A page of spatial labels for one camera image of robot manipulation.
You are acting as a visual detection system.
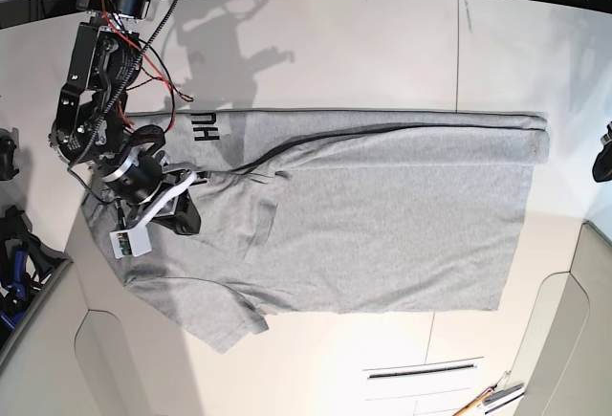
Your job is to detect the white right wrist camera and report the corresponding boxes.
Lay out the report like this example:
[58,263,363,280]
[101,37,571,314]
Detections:
[109,228,152,259]

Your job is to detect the grey flat tool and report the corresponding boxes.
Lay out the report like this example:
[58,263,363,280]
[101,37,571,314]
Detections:
[483,383,525,412]

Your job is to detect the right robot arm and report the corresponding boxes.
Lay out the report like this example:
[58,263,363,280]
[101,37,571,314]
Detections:
[49,0,186,219]

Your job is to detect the wooden handled tool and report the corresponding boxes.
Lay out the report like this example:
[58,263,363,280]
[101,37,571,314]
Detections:
[453,387,493,416]

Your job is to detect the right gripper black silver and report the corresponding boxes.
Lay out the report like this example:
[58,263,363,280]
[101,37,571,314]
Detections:
[95,150,207,235]

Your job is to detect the black device at left edge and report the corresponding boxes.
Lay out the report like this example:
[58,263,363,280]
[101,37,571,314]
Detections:
[0,129,20,182]

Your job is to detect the grey tray left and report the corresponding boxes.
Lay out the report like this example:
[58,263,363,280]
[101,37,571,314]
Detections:
[1,260,74,368]

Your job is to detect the blue and black clamp tools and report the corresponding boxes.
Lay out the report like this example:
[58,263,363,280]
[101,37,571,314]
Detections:
[1,206,69,317]

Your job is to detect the grey T-shirt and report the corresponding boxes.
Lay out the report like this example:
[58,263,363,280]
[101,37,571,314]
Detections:
[82,110,550,353]

